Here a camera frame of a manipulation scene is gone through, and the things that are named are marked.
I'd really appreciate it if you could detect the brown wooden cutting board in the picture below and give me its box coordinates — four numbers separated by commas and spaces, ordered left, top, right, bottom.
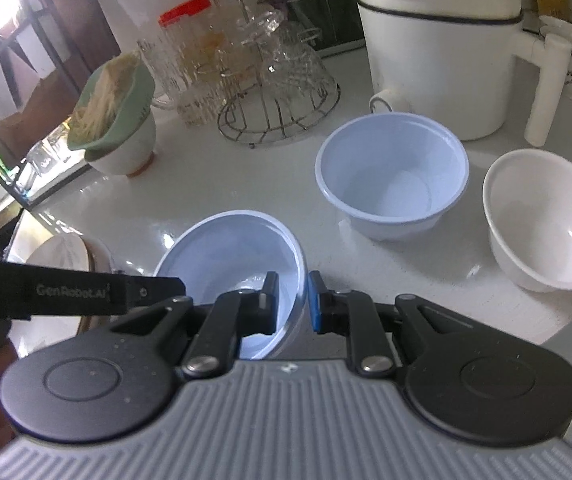
0, 0, 119, 167

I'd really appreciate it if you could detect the red-lidded clear jar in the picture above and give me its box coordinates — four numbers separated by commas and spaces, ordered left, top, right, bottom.
158, 0, 238, 126

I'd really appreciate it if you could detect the white electric cooking pot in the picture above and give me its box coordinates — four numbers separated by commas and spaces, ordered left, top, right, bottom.
358, 0, 571, 148

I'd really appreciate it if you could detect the green strainer basket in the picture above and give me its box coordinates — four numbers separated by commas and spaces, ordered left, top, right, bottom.
67, 51, 156, 153

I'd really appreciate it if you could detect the black metal dish rack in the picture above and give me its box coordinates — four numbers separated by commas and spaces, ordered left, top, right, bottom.
0, 0, 92, 208

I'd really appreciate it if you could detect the light blue plastic bowl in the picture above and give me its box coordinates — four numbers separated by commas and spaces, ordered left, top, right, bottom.
314, 112, 469, 242

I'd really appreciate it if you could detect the white leaf-patterned plate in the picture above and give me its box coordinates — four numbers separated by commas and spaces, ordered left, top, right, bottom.
6, 234, 117, 358

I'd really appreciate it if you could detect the white bowl under strainer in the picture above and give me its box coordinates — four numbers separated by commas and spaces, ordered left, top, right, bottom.
84, 112, 156, 178

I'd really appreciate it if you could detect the white ceramic bowl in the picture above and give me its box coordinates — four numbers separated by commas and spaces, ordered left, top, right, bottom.
482, 148, 572, 292

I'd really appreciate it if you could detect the wire glass holder rack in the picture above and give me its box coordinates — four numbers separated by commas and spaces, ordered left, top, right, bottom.
216, 3, 341, 148

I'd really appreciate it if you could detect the dry noodle bundle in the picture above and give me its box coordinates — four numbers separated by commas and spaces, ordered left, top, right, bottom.
69, 52, 141, 144

